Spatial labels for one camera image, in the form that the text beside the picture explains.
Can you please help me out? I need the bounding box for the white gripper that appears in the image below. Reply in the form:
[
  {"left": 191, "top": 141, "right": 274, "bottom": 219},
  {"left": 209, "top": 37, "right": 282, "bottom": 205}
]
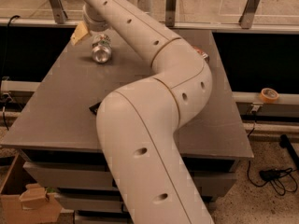
[{"left": 70, "top": 4, "right": 109, "bottom": 46}]

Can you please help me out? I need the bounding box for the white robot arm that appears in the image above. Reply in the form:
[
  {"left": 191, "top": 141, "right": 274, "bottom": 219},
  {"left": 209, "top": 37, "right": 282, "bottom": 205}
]
[{"left": 84, "top": 0, "right": 214, "bottom": 224}]

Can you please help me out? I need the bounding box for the red orange soda can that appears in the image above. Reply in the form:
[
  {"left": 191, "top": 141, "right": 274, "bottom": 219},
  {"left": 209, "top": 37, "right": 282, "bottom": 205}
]
[{"left": 193, "top": 46, "right": 209, "bottom": 63}]

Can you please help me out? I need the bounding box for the black snack bar wrapper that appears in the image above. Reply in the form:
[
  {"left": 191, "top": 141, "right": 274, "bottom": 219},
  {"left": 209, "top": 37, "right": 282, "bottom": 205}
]
[{"left": 89, "top": 103, "right": 101, "bottom": 115}]

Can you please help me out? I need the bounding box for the grey drawer cabinet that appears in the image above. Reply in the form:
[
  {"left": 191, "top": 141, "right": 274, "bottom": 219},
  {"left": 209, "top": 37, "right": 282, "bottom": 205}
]
[{"left": 0, "top": 27, "right": 254, "bottom": 224}]

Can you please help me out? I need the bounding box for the grey drawer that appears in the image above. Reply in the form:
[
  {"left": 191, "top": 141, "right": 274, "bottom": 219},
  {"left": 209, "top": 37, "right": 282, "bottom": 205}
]
[
  {"left": 55, "top": 189, "right": 212, "bottom": 224},
  {"left": 23, "top": 161, "right": 236, "bottom": 198}
]

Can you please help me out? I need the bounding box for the brown cardboard box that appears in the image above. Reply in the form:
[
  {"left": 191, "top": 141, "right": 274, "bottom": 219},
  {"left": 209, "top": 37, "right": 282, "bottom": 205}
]
[{"left": 0, "top": 155, "right": 62, "bottom": 224}]

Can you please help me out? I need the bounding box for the orange tape roll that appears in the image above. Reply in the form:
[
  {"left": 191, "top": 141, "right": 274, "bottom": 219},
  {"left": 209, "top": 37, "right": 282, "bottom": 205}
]
[{"left": 260, "top": 88, "right": 279, "bottom": 104}]

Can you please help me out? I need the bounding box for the top grey drawer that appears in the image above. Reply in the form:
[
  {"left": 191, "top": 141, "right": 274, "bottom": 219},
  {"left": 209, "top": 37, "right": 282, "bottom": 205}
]
[{"left": 23, "top": 161, "right": 236, "bottom": 198}]

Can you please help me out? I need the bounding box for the black pole at right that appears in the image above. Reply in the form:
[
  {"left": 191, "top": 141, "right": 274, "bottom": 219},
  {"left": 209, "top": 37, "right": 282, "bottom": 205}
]
[{"left": 279, "top": 134, "right": 299, "bottom": 169}]

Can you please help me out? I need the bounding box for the left metal bracket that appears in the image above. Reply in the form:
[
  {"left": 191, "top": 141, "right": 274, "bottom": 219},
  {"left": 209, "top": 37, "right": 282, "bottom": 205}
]
[{"left": 49, "top": 0, "right": 67, "bottom": 24}]

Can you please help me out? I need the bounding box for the metal bracket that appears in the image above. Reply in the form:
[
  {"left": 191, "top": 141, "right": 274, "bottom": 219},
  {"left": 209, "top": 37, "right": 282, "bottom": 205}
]
[
  {"left": 165, "top": 0, "right": 177, "bottom": 27},
  {"left": 239, "top": 0, "right": 261, "bottom": 29},
  {"left": 49, "top": 0, "right": 67, "bottom": 24}
]

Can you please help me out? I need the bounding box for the black cable at left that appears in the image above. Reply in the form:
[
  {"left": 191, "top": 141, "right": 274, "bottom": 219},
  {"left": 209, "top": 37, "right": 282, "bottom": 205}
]
[{"left": 0, "top": 15, "right": 21, "bottom": 132}]

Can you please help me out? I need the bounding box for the middle metal bracket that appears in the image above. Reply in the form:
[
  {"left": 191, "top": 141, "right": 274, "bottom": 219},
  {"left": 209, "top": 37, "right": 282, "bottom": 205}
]
[{"left": 165, "top": 0, "right": 177, "bottom": 27}]

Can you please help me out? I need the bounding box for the right metal bracket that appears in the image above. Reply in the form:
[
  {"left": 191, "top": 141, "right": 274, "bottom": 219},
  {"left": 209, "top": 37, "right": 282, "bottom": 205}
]
[{"left": 239, "top": 0, "right": 261, "bottom": 29}]

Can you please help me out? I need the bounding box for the black power adapter with cable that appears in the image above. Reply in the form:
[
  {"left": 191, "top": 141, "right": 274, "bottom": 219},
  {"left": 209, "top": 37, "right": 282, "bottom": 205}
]
[{"left": 246, "top": 162, "right": 299, "bottom": 196}]

